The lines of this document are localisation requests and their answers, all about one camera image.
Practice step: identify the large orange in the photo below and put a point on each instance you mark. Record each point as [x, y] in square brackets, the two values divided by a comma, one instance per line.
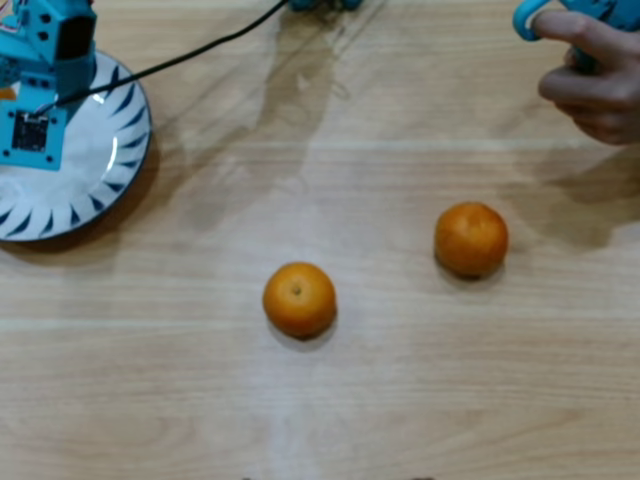
[6, 93]

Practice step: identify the small orange with green stem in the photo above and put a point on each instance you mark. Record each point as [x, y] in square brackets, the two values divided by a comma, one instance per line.
[300, 300]

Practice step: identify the orange with mottled skin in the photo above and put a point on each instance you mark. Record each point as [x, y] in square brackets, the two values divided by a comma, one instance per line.
[470, 240]

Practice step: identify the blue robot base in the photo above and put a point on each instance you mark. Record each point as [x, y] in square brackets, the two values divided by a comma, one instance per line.
[300, 4]

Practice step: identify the white plate with blue strokes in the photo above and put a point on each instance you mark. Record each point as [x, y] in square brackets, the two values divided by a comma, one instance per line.
[100, 165]

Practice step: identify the person's hand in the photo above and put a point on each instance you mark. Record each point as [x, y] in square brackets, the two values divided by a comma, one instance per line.
[600, 95]

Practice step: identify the blue wrist camera module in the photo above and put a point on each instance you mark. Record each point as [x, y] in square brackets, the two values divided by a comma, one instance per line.
[30, 132]

